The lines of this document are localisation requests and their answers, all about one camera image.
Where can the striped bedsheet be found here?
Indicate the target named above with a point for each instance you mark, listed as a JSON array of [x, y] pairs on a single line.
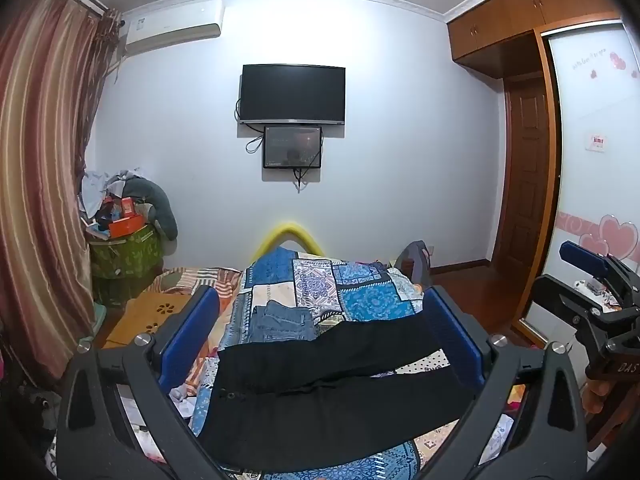
[[200, 277]]

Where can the black wall television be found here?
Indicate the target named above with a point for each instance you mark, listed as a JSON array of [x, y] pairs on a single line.
[[292, 92]]

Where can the person's right hand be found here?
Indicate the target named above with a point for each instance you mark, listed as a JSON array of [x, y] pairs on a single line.
[[596, 396]]

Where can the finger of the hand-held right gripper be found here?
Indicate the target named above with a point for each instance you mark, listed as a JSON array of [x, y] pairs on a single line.
[[545, 290], [582, 256]]

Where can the blue patchwork blanket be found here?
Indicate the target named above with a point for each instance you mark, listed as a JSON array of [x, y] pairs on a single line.
[[360, 285]]

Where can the wooden overhead cabinet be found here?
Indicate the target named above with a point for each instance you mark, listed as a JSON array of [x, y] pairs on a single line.
[[505, 15]]

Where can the green patterned storage box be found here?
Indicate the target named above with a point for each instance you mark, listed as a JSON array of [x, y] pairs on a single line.
[[127, 255]]

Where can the black pants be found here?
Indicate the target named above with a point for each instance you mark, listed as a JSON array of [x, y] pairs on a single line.
[[320, 385]]

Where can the pile of clothes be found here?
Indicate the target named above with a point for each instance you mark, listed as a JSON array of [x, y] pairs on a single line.
[[107, 187]]

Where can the grey backpack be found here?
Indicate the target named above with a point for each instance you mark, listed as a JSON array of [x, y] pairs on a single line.
[[414, 260]]

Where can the white heart-print wardrobe door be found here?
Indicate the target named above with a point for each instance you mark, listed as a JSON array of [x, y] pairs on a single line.
[[595, 185]]

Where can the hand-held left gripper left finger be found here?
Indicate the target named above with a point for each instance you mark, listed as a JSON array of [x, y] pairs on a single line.
[[191, 330]]

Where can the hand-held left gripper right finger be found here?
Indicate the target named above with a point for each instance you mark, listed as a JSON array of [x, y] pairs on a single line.
[[452, 335]]

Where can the blue jeans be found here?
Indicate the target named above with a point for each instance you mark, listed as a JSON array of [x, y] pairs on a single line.
[[280, 322]]

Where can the white air conditioner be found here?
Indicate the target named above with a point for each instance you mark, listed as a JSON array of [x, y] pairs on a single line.
[[172, 25]]

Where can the red box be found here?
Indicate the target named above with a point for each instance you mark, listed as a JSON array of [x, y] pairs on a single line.
[[126, 206]]

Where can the brown wooden door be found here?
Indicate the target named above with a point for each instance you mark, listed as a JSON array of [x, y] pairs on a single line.
[[525, 170]]

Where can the orange box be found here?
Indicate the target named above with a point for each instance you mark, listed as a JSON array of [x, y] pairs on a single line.
[[125, 226]]

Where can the wooden lap table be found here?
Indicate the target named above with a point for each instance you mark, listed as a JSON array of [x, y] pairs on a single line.
[[145, 315]]

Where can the small wall label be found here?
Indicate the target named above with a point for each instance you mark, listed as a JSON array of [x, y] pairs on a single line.
[[596, 141]]

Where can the striped pink curtain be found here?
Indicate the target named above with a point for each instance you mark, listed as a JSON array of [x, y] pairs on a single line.
[[40, 160]]

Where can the small black wall monitor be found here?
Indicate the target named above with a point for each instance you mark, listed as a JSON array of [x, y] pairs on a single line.
[[292, 146]]

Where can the yellow foam bed guard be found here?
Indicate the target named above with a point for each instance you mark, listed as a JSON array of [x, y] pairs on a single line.
[[287, 230]]

